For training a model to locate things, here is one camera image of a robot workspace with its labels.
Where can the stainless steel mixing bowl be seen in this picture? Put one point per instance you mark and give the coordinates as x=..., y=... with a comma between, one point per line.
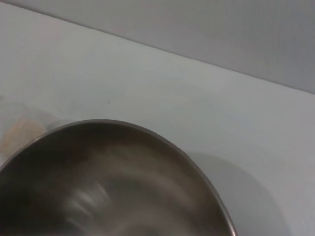
x=110, y=177

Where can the clear plastic measuring cup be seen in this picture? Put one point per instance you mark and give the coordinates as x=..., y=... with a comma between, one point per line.
x=37, y=115

